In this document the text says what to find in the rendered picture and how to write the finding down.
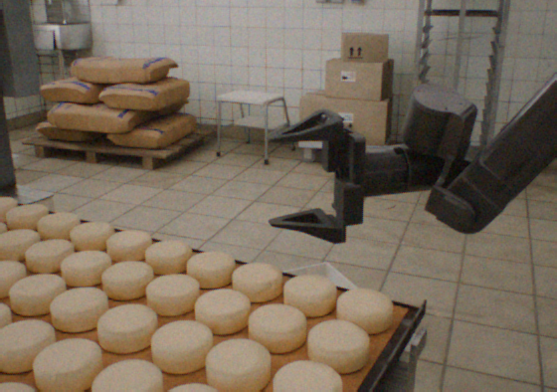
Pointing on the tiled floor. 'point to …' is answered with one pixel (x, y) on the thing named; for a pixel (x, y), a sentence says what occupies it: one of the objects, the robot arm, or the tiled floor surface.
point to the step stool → (254, 115)
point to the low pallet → (104, 148)
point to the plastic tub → (324, 274)
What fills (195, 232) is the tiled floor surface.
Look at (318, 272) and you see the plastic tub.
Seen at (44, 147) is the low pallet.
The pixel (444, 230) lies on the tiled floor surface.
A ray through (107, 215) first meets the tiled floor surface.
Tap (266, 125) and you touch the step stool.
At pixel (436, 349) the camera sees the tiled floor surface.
